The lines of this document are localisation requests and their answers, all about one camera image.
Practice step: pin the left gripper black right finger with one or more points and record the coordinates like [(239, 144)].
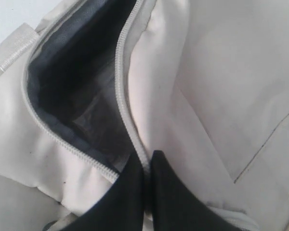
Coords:
[(175, 208)]

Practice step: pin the beige duffel bag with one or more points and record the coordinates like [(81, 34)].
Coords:
[(101, 84)]

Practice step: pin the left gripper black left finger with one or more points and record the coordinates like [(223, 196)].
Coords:
[(120, 209)]

